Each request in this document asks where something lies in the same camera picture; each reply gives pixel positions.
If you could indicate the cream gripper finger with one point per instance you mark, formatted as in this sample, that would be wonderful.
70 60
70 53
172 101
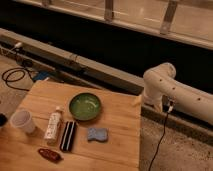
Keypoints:
137 100

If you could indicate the white plastic bottle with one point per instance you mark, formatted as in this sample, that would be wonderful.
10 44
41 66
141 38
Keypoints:
53 127

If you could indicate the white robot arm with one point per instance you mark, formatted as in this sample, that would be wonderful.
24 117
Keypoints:
160 81

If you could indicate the blue sponge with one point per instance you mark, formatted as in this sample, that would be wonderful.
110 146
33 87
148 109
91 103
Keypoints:
97 134

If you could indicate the green ceramic bowl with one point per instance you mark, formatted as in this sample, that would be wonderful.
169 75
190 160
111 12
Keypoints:
85 106

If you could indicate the black striped rectangular box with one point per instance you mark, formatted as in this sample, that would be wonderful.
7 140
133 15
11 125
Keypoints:
68 136

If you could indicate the blue object on floor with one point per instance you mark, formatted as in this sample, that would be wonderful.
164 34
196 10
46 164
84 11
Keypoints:
42 75

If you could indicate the white paper cup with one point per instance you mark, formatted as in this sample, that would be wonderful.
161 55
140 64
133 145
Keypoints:
23 120

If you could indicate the black object at left edge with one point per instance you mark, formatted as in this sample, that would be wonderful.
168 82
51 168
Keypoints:
3 119

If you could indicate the white plug on rail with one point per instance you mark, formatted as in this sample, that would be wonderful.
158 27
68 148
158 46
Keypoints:
18 45

